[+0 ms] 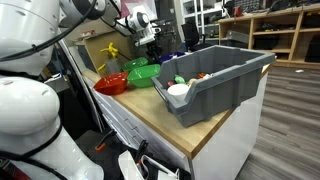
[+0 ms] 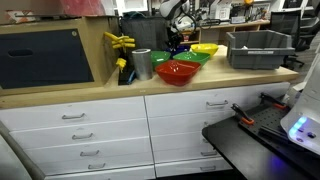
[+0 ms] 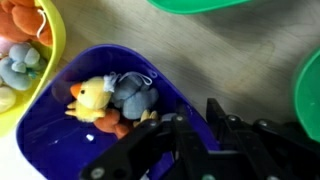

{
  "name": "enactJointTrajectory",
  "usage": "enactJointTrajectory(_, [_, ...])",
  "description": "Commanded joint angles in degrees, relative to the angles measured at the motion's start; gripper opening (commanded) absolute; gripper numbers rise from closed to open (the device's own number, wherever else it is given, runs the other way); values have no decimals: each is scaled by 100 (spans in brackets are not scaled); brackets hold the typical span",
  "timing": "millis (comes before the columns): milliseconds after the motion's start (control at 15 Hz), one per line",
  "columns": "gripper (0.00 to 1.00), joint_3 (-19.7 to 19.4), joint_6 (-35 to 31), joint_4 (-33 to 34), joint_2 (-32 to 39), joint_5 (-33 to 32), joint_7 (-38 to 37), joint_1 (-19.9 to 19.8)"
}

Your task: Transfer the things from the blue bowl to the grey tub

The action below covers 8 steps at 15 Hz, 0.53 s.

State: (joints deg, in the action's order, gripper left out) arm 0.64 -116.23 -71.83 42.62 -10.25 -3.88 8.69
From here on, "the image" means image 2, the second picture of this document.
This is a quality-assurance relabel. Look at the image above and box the grey plastic tub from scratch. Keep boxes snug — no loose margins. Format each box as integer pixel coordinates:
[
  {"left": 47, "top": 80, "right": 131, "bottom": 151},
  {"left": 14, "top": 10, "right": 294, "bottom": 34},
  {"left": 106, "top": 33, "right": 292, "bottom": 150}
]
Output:
[{"left": 225, "top": 29, "right": 296, "bottom": 70}]

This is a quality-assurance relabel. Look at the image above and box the white drawer cabinet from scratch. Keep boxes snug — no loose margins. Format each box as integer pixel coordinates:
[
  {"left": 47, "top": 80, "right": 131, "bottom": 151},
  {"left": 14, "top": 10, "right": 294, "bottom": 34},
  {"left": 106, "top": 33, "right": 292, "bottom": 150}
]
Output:
[{"left": 0, "top": 81, "right": 292, "bottom": 180}]

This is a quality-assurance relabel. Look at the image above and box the black office chair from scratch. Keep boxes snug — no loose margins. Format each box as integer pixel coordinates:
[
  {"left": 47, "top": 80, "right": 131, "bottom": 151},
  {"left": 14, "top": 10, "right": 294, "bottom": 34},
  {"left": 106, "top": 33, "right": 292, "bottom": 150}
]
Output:
[{"left": 269, "top": 9, "right": 320, "bottom": 70}]

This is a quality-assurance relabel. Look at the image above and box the yellow plastic bowl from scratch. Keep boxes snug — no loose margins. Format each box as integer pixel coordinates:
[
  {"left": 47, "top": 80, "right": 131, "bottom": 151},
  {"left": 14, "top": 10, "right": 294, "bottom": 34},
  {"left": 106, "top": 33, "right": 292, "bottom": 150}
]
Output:
[{"left": 190, "top": 43, "right": 220, "bottom": 58}]

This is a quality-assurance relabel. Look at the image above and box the wooden shelf unit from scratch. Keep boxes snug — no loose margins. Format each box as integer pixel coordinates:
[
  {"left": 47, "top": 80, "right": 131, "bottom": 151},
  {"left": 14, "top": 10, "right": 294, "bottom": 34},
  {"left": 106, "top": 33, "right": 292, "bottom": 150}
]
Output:
[{"left": 181, "top": 19, "right": 272, "bottom": 46}]

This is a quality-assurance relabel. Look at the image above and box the grey metal drawer handle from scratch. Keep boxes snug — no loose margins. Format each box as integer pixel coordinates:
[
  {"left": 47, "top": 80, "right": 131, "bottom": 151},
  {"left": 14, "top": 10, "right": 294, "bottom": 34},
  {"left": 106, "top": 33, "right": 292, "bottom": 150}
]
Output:
[
  {"left": 205, "top": 100, "right": 230, "bottom": 108},
  {"left": 199, "top": 165, "right": 217, "bottom": 172},
  {"left": 200, "top": 150, "right": 219, "bottom": 157},
  {"left": 61, "top": 112, "right": 86, "bottom": 121},
  {"left": 71, "top": 132, "right": 95, "bottom": 141},
  {"left": 87, "top": 162, "right": 107, "bottom": 170},
  {"left": 79, "top": 150, "right": 101, "bottom": 158}
]

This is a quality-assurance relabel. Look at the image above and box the green plastic bowl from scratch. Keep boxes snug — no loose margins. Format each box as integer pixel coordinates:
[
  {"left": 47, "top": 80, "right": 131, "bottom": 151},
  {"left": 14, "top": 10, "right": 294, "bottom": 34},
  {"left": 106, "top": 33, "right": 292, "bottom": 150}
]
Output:
[
  {"left": 172, "top": 50, "right": 211, "bottom": 68},
  {"left": 150, "top": 50, "right": 172, "bottom": 71}
]

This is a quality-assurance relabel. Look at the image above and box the blue plastic bowl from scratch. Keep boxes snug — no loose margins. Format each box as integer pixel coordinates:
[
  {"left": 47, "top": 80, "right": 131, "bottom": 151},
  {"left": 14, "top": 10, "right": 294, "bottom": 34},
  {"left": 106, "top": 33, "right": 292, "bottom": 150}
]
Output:
[{"left": 165, "top": 44, "right": 191, "bottom": 58}]

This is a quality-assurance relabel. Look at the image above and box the yellow clamp bundle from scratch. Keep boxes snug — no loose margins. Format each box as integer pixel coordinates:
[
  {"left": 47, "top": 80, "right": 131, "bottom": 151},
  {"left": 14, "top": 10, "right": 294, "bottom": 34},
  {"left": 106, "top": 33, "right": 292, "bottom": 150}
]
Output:
[{"left": 103, "top": 31, "right": 137, "bottom": 52}]

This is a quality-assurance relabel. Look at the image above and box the grey curved panel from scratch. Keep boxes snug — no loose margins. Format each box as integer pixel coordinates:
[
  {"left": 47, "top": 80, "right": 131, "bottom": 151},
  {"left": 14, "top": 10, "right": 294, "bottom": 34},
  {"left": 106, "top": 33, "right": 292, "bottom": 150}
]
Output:
[{"left": 0, "top": 121, "right": 46, "bottom": 180}]

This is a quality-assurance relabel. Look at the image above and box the black pegboard plate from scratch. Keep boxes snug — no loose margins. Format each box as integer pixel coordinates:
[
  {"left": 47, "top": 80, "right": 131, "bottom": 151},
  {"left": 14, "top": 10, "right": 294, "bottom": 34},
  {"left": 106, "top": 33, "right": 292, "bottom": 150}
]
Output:
[{"left": 238, "top": 102, "right": 320, "bottom": 151}]

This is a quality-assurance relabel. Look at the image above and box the black orange clamp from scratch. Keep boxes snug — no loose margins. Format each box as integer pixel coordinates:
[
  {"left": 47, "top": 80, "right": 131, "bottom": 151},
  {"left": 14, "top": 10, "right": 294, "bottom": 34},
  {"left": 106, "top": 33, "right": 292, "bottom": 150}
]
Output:
[
  {"left": 259, "top": 92, "right": 288, "bottom": 111},
  {"left": 230, "top": 103, "right": 255, "bottom": 126}
]

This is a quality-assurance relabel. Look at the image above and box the grey fabric basket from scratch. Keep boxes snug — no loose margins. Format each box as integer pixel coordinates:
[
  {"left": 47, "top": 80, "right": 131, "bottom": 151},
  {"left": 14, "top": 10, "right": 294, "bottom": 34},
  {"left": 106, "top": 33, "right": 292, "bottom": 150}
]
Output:
[{"left": 119, "top": 13, "right": 170, "bottom": 53}]

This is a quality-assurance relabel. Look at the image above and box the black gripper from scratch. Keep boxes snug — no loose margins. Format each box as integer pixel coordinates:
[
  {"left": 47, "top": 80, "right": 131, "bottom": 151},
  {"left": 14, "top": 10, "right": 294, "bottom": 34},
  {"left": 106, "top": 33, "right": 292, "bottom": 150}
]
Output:
[{"left": 167, "top": 28, "right": 184, "bottom": 51}]

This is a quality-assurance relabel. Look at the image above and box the small yellow clamp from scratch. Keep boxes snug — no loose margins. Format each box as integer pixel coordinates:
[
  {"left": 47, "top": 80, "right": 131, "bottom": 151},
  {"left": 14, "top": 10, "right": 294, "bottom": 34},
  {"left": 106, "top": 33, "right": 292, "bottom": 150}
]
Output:
[{"left": 115, "top": 57, "right": 128, "bottom": 73}]

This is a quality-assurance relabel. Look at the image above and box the cardboard box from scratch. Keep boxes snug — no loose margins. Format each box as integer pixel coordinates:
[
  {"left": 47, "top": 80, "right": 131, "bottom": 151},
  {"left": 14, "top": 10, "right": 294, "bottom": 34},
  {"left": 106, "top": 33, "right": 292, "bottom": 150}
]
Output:
[{"left": 0, "top": 15, "right": 121, "bottom": 98}]

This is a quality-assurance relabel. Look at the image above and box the silver metal cylinder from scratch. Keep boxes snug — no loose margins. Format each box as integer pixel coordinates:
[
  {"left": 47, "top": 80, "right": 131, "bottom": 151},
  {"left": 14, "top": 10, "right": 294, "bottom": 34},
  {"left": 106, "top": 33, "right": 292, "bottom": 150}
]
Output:
[{"left": 131, "top": 48, "right": 154, "bottom": 81}]

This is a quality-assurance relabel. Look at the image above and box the black table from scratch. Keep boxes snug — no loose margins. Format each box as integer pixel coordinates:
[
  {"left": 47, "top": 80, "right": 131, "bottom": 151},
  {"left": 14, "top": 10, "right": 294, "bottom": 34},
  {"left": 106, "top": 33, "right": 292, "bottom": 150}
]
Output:
[{"left": 201, "top": 113, "right": 320, "bottom": 180}]

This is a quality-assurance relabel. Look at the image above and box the red fabric item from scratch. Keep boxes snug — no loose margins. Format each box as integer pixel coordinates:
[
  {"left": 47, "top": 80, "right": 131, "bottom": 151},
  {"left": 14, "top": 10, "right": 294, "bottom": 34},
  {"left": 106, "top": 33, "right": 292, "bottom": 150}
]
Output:
[{"left": 59, "top": 0, "right": 106, "bottom": 17}]

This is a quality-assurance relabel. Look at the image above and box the small black box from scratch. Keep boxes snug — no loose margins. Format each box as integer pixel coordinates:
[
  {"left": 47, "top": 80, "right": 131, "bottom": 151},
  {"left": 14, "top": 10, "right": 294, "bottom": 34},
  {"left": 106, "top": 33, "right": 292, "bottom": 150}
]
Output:
[{"left": 117, "top": 68, "right": 136, "bottom": 85}]

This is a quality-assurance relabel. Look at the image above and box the red plastic bowl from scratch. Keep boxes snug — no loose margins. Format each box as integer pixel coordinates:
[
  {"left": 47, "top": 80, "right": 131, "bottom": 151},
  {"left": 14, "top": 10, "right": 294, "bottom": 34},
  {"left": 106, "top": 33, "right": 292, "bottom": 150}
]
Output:
[{"left": 155, "top": 59, "right": 202, "bottom": 87}]

